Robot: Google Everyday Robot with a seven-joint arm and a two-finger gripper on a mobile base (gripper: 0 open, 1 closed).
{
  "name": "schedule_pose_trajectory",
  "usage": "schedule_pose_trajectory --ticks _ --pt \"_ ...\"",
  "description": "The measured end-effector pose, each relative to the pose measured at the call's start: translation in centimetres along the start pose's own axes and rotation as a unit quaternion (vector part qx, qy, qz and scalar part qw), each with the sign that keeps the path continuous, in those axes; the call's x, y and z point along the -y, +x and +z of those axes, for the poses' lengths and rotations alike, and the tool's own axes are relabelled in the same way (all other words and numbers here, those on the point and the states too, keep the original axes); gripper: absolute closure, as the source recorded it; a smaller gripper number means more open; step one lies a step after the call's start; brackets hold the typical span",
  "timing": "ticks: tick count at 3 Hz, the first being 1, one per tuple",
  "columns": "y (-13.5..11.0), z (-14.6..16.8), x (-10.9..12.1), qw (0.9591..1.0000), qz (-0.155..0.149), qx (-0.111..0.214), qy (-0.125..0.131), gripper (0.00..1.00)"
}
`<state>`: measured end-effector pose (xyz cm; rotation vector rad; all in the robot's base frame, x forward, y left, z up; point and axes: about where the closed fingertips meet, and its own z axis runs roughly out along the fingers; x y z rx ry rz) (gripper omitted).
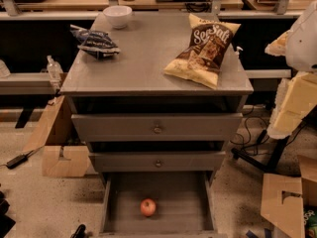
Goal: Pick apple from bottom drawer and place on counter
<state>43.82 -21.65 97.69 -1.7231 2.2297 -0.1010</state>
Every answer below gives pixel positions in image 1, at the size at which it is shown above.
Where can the grey middle drawer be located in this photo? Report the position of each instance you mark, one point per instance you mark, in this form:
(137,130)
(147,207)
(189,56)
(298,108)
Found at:
(156,161)

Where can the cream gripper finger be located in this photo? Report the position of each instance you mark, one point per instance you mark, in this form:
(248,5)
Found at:
(295,99)
(277,48)

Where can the grey top drawer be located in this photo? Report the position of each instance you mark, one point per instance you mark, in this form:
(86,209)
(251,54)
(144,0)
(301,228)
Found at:
(153,127)

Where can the grey open bottom drawer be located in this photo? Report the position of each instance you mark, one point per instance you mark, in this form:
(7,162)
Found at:
(183,199)

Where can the red apple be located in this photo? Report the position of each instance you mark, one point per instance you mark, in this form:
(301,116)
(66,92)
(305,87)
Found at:
(148,207)

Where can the cardboard box right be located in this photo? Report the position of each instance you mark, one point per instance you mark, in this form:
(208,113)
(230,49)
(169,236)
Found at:
(284,198)

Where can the cardboard piece left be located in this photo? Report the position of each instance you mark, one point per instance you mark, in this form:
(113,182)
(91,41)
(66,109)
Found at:
(61,159)

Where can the black power adapter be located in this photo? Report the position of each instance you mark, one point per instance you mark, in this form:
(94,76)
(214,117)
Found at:
(12,164)

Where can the yellow sea salt chip bag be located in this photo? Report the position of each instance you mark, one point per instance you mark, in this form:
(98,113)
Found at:
(201,61)

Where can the white bowl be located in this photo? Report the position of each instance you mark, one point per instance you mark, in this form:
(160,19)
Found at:
(118,16)

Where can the small white pump bottle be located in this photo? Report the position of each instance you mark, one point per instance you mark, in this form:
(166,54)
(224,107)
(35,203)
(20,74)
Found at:
(238,51)

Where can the grey drawer cabinet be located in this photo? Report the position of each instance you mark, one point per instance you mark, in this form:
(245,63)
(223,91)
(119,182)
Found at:
(133,82)

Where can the blue chip bag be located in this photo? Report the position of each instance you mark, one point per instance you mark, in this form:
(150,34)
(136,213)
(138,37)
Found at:
(96,43)

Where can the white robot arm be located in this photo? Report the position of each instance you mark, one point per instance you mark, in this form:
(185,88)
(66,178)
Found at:
(301,46)

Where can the clear plastic bottle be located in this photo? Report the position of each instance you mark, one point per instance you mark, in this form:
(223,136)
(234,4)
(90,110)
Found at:
(54,68)

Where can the black object bottom edge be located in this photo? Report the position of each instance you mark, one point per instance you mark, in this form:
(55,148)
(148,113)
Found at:
(79,232)

